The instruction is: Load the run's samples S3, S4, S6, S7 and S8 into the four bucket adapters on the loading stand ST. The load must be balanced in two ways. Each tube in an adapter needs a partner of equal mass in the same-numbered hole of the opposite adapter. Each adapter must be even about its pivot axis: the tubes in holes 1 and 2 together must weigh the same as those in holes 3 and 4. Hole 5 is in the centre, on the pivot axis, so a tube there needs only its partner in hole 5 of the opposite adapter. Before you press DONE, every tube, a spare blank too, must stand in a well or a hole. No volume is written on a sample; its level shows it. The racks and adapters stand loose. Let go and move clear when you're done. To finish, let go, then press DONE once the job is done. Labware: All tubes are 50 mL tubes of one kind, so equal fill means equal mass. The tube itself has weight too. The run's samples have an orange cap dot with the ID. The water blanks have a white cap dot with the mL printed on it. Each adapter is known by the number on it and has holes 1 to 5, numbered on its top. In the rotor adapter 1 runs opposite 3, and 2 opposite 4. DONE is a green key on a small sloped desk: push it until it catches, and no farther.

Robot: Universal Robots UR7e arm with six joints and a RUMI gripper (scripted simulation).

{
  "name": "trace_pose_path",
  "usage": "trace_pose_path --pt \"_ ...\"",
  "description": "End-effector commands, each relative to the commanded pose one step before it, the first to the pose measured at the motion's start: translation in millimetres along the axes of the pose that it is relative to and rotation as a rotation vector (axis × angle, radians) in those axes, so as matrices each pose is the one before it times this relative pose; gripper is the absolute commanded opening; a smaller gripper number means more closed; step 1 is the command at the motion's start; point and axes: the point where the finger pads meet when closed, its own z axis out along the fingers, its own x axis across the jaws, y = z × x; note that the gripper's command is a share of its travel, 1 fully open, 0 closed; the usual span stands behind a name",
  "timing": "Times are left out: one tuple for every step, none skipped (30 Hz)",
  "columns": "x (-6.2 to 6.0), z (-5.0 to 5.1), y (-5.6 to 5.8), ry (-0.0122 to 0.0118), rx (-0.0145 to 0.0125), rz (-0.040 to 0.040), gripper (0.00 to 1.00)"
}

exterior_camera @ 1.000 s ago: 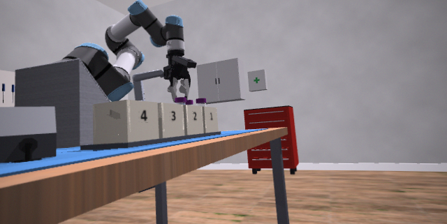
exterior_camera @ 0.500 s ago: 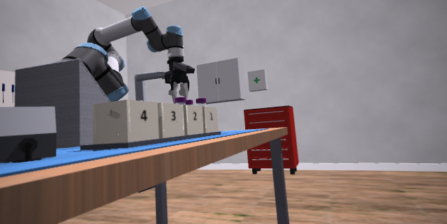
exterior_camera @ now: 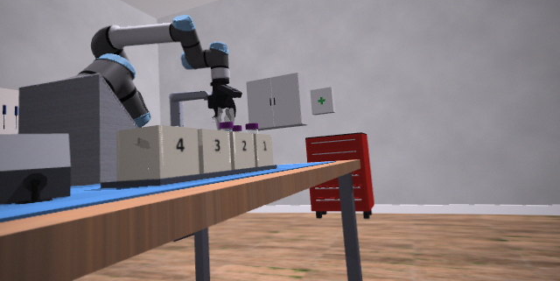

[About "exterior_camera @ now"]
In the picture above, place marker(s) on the white bucket adapter with holes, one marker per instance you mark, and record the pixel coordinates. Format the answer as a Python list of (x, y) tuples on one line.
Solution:
[(214, 151), (242, 150), (263, 150)]

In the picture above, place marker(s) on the centrifuge tube with purple cap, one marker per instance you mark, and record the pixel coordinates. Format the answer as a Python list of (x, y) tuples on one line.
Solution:
[(227, 126)]

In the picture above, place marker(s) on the blue mat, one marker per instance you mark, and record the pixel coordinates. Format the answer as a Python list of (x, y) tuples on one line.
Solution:
[(85, 196)]

